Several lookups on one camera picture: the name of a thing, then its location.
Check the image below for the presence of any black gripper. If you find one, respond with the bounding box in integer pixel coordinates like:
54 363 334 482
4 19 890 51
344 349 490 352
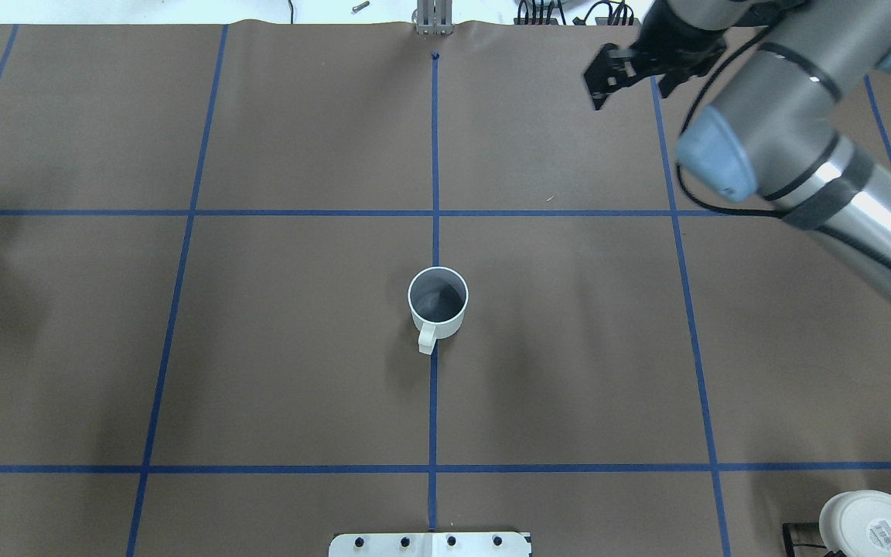
582 1 728 111

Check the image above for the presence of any white mug grey inside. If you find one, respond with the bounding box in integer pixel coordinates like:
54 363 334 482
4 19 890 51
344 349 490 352
407 267 469 356

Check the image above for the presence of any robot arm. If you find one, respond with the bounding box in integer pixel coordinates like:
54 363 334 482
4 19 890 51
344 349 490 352
582 1 891 300

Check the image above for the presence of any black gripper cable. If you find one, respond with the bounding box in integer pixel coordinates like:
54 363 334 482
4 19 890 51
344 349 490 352
674 23 787 219

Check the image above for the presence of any aluminium frame post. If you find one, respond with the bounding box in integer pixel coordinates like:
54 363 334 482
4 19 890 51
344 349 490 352
411 0 455 36

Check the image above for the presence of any black wire mug rack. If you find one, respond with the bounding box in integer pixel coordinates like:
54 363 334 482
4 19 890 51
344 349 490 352
780 522 846 557

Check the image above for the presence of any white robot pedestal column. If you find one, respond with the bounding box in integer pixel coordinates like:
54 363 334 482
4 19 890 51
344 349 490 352
328 531 533 556

